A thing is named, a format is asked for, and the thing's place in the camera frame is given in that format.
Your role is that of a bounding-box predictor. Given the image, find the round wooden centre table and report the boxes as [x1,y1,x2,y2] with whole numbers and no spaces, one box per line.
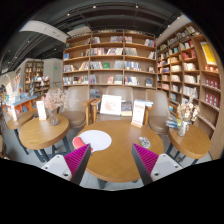
[78,120,164,189]

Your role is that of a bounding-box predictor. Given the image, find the yellow poster on shelf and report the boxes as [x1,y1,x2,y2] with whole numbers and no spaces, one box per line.
[201,42,216,65]

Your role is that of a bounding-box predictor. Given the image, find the beige armchair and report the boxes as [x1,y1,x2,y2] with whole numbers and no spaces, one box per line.
[143,88,173,136]
[91,86,134,123]
[60,86,93,129]

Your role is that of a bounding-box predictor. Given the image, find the white picture board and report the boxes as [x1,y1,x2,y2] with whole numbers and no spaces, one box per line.
[100,95,122,115]

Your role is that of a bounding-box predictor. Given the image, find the distant wooden bookshelf left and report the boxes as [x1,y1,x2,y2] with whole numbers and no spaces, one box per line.
[24,60,50,97]

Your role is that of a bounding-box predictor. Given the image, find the white round mouse pad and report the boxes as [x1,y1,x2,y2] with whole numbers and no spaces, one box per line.
[79,130,112,152]

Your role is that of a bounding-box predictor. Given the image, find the white sign stand left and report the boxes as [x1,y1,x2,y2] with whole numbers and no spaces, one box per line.
[36,101,47,120]

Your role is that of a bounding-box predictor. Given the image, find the beige armchair right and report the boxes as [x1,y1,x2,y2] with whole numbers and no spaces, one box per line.
[143,88,173,136]

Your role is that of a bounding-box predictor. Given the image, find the dark book on chair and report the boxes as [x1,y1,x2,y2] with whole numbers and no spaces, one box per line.
[121,101,132,116]

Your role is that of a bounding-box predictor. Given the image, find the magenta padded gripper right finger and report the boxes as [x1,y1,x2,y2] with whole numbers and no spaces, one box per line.
[131,143,183,186]

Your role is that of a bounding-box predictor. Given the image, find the dried flower vase left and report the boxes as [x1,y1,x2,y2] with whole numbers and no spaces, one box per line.
[42,88,67,126]

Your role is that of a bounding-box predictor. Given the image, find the wooden bookshelf right wall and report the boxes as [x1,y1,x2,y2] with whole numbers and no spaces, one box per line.
[156,21,224,159]

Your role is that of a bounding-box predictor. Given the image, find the round wooden table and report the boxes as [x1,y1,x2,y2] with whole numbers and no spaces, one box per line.
[19,115,71,162]
[167,125,211,165]
[78,120,164,189]

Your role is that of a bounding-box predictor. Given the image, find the dried flower vase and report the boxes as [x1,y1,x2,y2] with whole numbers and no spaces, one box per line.
[177,97,200,137]
[42,88,67,126]

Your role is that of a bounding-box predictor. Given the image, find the white red sign stand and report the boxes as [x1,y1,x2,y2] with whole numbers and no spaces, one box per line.
[131,100,145,127]

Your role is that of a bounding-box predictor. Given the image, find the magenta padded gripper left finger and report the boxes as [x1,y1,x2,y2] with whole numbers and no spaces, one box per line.
[41,143,92,186]

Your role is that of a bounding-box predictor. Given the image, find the beige armchair left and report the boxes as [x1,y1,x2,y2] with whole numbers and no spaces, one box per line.
[60,86,93,129]

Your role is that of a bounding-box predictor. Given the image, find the round wooden right table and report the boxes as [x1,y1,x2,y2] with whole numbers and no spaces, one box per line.
[167,125,211,165]

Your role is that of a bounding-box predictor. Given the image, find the book display table left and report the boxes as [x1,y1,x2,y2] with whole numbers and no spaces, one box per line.
[3,95,37,115]

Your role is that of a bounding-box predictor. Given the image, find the small wooden far-left table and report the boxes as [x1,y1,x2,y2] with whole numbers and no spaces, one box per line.
[7,111,34,154]

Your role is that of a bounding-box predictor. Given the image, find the beige armchair middle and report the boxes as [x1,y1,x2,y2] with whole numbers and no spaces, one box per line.
[91,86,134,123]

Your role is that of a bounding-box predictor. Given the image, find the round wooden left table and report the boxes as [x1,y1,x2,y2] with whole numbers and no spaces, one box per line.
[19,115,71,162]

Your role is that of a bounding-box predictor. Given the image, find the large wooden bookshelf centre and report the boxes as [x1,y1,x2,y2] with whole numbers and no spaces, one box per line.
[61,28,158,91]

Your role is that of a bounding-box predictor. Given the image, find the stack of books right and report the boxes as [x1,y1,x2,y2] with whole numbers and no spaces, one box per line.
[165,117,182,129]

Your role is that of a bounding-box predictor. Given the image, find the dried flower vase right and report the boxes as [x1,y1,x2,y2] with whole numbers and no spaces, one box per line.
[177,97,200,137]

